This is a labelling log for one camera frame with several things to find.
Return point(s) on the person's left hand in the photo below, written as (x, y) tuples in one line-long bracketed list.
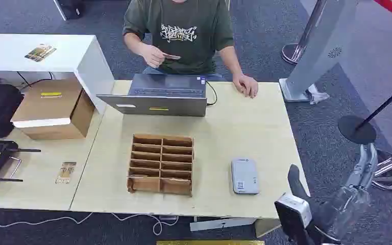
[(246, 85)]

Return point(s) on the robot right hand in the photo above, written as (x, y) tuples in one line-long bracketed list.
[(322, 216)]

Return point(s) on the person's right hand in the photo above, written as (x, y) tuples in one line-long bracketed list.
[(152, 55)]

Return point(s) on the small printed card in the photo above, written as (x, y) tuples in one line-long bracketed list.
[(171, 56)]

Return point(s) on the grey laptop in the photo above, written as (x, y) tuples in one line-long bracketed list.
[(164, 99)]

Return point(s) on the person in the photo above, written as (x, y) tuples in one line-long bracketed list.
[(189, 20)]

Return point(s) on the chrome stanchion with thin pole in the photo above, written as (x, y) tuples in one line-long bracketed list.
[(292, 53)]

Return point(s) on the crumpled white plastic wrap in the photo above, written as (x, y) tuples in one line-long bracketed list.
[(317, 95)]

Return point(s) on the chrome stanchion with wide base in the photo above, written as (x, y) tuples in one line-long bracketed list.
[(390, 175)]

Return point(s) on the white shelf table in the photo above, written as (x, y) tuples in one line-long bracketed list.
[(67, 55)]

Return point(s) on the grey gate pillar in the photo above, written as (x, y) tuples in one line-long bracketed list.
[(321, 44)]

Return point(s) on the grey card reader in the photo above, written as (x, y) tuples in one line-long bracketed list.
[(244, 176)]

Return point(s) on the black stanchion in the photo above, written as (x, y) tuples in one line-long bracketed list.
[(356, 130)]

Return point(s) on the black box with white edge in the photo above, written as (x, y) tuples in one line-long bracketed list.
[(69, 8)]

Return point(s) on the wooden card box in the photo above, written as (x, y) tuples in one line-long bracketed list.
[(161, 165)]

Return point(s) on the printed cards stack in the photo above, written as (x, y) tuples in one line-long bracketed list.
[(40, 53)]

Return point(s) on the brown cardboard box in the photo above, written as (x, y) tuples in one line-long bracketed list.
[(52, 108)]

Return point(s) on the gold printed card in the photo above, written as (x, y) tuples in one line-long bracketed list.
[(65, 172)]

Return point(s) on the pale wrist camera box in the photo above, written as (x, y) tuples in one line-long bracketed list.
[(292, 214)]

